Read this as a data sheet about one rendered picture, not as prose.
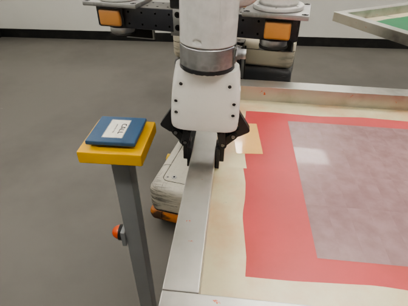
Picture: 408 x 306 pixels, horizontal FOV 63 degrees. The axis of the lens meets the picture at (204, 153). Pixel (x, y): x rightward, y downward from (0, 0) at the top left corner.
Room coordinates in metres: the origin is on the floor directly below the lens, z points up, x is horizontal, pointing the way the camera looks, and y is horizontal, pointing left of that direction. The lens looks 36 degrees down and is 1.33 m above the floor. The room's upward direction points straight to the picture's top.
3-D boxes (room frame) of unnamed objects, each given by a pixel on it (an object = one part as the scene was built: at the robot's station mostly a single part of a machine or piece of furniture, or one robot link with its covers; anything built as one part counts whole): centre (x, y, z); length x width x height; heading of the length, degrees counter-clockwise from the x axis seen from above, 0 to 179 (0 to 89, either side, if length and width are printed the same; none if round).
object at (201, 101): (0.44, 0.00, 1.11); 0.10 x 0.08 x 0.11; 85
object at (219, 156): (0.44, -0.04, 1.02); 0.03 x 0.03 x 0.07; 85
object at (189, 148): (0.45, 0.03, 1.02); 0.03 x 0.03 x 0.07; 85
